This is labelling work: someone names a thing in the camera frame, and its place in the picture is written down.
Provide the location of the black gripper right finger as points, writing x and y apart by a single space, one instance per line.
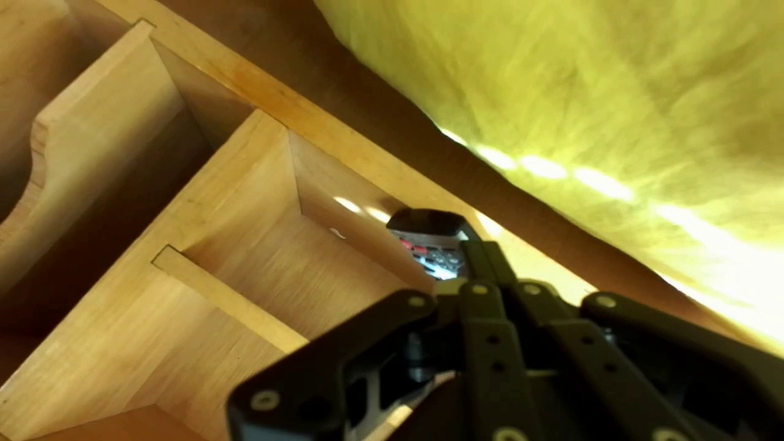
627 371

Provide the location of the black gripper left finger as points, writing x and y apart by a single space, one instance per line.
452 359

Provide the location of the grey remote controller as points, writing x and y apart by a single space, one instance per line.
434 240

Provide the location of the yellow pillow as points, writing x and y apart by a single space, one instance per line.
657 126

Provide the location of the wooden desk hutch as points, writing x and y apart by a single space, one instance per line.
185 216

